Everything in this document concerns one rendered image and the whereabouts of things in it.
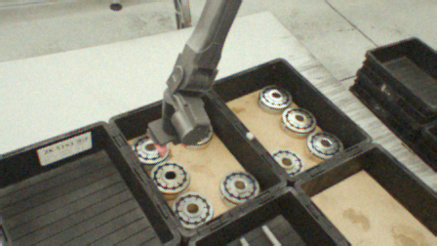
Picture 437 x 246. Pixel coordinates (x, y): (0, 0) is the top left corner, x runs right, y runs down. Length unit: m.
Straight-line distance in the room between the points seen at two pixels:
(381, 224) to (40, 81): 1.15
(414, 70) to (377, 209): 1.21
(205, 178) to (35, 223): 0.41
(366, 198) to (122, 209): 0.64
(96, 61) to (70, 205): 0.70
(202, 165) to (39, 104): 0.61
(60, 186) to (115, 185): 0.13
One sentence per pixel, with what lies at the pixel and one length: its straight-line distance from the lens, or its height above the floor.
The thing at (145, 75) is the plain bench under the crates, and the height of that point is 0.70.
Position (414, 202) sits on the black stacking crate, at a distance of 1.31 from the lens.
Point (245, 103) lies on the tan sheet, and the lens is 1.43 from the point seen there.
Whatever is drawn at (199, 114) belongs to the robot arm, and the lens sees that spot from 0.90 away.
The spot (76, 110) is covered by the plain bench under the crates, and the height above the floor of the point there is 0.70.
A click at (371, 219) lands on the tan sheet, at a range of 1.28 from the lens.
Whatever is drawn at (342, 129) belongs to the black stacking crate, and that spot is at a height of 0.89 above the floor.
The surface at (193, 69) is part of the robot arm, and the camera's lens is 0.88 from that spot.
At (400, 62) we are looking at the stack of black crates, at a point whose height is 0.49.
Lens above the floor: 1.81
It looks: 46 degrees down
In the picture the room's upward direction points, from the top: 10 degrees clockwise
